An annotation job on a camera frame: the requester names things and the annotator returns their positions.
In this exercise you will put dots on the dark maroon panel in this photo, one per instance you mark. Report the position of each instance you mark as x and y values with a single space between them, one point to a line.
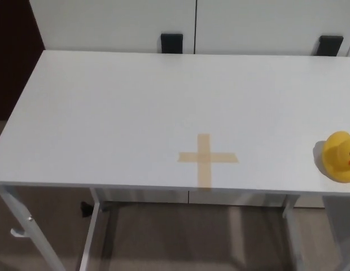
14 56

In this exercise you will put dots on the yellow rubber duck toy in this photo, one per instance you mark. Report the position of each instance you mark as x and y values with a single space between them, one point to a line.
336 159

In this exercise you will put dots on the white hook on desk leg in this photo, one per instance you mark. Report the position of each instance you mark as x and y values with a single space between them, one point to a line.
17 233

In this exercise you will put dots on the short beige tape strip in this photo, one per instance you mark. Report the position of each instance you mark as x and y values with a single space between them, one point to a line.
188 157

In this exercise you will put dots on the white partition panel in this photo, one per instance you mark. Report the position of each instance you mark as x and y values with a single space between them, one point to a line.
115 22
262 22

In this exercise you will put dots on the small black floor object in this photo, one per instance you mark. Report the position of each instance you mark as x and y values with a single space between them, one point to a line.
86 209

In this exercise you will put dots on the white metal desk leg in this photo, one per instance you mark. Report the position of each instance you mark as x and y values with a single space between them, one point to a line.
28 226
91 231
296 231

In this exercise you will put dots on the black partition foot bracket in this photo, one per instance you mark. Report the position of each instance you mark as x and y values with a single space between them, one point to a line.
328 45
171 43

